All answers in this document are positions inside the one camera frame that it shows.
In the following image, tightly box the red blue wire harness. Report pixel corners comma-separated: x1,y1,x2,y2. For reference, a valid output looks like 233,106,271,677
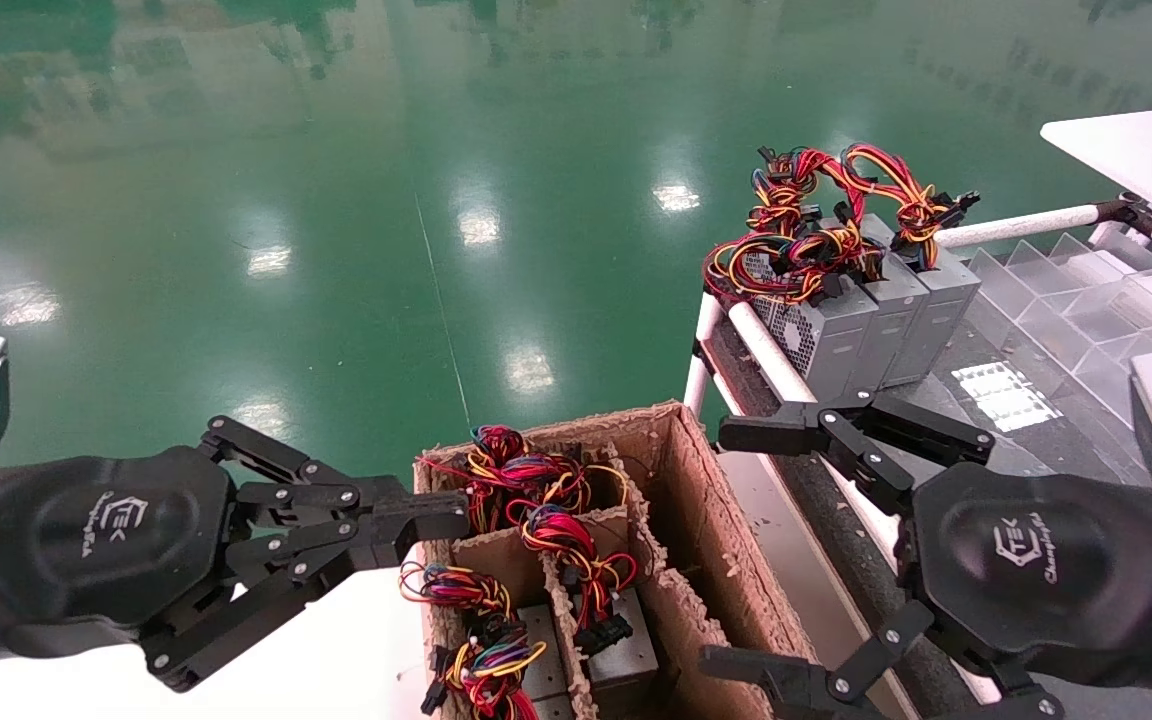
419,424,629,536

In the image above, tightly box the long white rack tube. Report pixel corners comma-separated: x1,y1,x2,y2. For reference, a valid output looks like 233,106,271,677
725,299,1003,707

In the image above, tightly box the multicolour wire harness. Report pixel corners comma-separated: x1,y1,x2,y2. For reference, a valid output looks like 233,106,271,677
397,560,549,720

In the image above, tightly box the flat cardboard cross divider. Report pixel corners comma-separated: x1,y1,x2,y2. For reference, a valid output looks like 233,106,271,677
451,505,633,603

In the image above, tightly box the thin cardboard lengthwise divider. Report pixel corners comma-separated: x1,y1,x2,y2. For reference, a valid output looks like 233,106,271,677
539,555,600,720

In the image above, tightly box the white label sticker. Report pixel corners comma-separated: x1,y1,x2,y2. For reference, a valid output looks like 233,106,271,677
950,360,1065,435

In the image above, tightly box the black tube connector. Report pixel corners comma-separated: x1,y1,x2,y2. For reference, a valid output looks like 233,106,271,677
1093,192,1152,240

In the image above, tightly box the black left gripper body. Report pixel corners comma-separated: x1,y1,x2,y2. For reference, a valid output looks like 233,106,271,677
0,445,239,653

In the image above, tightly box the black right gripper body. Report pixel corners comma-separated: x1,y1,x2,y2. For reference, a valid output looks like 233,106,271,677
910,463,1152,659

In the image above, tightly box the brown cardboard box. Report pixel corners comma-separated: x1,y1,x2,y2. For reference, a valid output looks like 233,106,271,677
413,400,849,720

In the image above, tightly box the ragged cardboard lengthwise divider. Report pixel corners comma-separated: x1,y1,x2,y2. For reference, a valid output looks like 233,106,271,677
601,440,739,720

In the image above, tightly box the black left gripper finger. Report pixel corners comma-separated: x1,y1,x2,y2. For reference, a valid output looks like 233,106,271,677
200,414,473,547
140,519,419,693

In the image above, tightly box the white board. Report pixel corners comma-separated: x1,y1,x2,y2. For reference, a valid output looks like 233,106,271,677
1039,102,1152,244

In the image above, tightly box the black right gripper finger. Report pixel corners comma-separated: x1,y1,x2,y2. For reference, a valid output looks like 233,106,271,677
717,388,996,518
700,598,1068,720

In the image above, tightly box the clear acrylic divider tray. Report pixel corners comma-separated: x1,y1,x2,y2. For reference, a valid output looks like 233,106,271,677
965,224,1152,427

